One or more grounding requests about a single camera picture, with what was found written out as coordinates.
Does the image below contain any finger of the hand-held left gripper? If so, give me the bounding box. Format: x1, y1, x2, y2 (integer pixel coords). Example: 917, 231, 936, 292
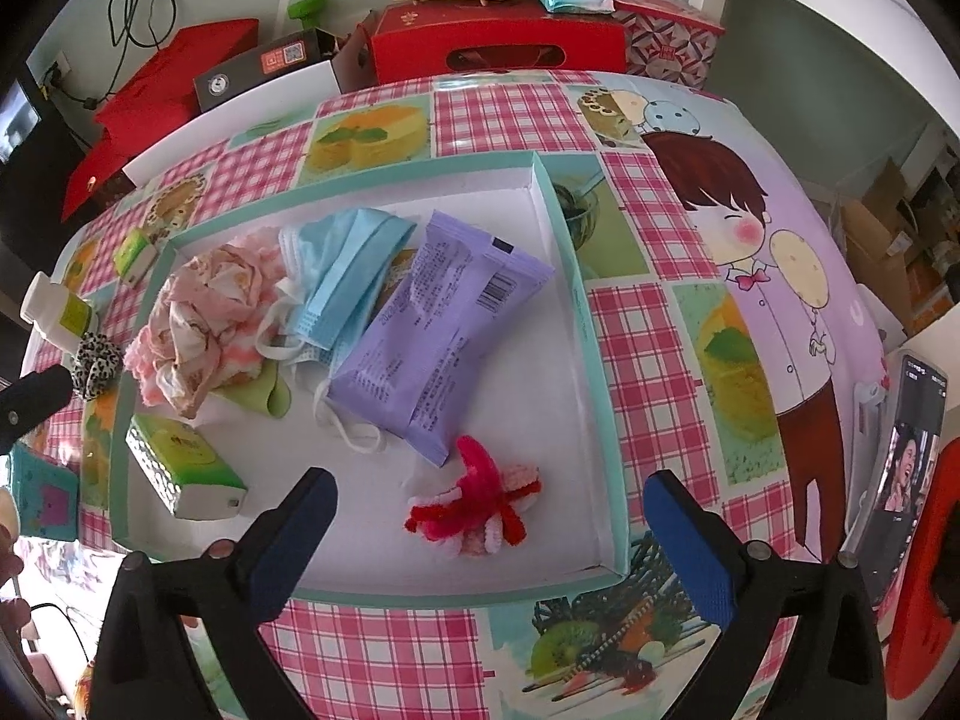
0, 366, 74, 455

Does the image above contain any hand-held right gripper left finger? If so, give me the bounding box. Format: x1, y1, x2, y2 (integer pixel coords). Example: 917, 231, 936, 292
86, 467, 338, 720

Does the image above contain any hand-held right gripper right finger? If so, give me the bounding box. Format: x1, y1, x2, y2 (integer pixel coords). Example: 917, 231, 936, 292
643, 470, 890, 720

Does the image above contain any leopard print scrunchie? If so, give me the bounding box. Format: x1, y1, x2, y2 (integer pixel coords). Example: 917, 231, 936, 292
69, 331, 122, 400

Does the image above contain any green tissue pack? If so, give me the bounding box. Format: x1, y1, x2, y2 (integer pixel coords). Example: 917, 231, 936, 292
114, 229, 158, 286
124, 412, 248, 520

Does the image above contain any red pink yarn flower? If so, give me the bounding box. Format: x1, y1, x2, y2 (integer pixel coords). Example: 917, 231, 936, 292
405, 435, 545, 560

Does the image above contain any white shallow box teal rim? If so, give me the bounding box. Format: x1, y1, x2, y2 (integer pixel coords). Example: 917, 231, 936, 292
109, 150, 629, 605

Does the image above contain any peach ruffled cloth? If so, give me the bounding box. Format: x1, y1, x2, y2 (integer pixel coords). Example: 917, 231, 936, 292
124, 236, 290, 417

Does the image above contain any purple wipes packet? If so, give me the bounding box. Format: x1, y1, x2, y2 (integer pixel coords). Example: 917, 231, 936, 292
330, 211, 557, 466

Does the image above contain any blue face mask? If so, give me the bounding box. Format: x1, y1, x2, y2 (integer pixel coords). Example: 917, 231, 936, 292
255, 208, 421, 455

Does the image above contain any person's left hand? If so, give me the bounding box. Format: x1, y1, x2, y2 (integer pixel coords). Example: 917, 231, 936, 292
0, 487, 31, 642

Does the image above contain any white phone stand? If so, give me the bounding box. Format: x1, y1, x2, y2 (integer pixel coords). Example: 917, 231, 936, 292
855, 379, 890, 440

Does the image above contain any smartphone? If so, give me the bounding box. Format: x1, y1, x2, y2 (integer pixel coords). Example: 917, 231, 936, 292
836, 352, 947, 608

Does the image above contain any red stool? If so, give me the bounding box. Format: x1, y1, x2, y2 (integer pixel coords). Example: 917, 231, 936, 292
885, 439, 960, 698

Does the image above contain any black monitor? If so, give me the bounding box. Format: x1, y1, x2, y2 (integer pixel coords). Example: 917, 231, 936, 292
0, 79, 42, 166

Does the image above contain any red flat bag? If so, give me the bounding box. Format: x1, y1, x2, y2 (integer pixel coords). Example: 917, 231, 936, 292
94, 19, 260, 143

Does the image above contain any pile of cardboard boxes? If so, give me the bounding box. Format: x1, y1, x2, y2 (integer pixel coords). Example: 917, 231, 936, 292
832, 157, 960, 338

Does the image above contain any black box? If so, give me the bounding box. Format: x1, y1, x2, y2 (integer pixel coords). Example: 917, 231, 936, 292
193, 28, 353, 115

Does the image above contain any red patterned box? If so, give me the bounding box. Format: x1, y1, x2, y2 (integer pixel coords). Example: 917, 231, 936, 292
611, 0, 727, 87

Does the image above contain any red carton with handle hole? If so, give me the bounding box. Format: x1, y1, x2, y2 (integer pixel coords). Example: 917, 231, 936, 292
356, 0, 629, 87

